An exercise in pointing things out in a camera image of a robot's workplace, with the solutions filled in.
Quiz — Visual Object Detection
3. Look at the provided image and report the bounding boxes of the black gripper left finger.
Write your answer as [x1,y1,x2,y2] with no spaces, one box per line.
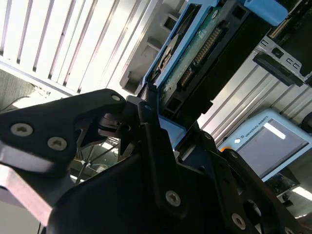
[0,84,190,220]

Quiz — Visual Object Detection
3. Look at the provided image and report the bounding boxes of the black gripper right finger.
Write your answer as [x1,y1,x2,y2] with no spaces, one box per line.
[190,124,295,234]

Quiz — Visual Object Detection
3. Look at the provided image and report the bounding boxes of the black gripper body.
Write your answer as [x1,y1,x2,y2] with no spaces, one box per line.
[46,155,225,234]

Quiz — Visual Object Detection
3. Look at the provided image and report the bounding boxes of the hard disk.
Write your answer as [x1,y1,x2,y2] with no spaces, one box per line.
[136,0,288,171]

